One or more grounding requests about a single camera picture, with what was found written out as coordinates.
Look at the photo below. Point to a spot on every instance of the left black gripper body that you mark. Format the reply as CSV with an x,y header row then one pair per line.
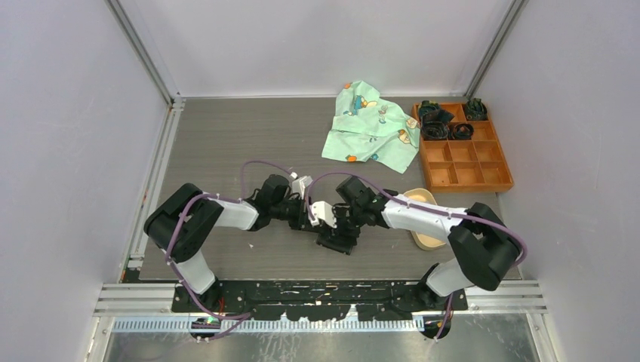
x,y
293,212

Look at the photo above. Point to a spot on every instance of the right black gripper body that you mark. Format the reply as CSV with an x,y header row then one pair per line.
x,y
349,219

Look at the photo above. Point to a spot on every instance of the beige oval tray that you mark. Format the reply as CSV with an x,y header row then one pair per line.
x,y
424,242

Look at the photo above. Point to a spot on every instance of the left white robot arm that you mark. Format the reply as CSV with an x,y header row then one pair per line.
x,y
180,226

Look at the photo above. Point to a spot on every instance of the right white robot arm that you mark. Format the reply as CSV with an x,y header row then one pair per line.
x,y
484,248

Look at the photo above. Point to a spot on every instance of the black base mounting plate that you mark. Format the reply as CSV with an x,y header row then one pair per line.
x,y
322,300

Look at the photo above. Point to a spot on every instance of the green cartoon print cloth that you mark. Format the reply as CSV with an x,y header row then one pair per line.
x,y
366,127

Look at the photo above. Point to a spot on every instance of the orange compartment tray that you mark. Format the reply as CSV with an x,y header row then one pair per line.
x,y
476,164

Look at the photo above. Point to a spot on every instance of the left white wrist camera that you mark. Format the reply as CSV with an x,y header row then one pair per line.
x,y
299,184

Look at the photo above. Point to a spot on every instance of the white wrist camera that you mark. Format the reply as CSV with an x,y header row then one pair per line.
x,y
322,214
299,184

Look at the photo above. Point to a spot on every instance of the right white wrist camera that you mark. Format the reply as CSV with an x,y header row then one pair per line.
x,y
322,214

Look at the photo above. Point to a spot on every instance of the aluminium cable duct rail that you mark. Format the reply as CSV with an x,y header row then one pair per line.
x,y
208,325

